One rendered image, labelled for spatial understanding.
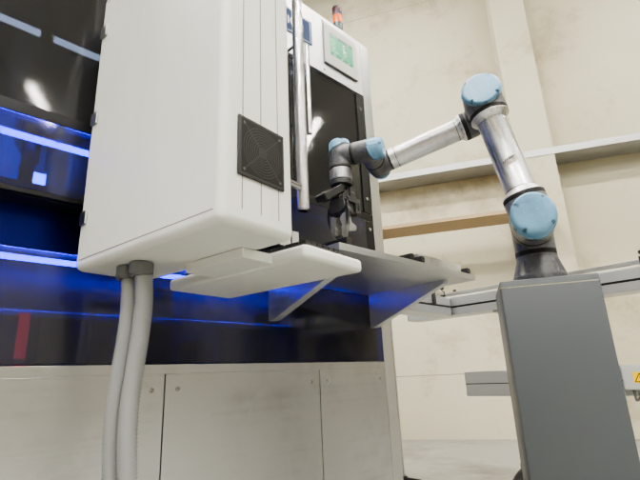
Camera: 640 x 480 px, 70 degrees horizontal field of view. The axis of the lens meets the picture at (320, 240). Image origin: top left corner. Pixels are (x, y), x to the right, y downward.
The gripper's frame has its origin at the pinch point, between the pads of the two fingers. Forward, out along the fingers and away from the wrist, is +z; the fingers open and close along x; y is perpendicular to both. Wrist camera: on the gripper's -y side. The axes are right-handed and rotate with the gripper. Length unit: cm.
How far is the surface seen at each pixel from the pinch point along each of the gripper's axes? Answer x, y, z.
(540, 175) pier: 29, 292, -118
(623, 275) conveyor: -51, 118, 7
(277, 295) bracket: 14.5, -14.5, 18.1
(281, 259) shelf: -28, -48, 20
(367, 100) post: 19, 45, -80
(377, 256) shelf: -20.8, -7.7, 12.1
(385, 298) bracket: 10.9, 35.5, 15.1
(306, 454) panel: 19, 0, 66
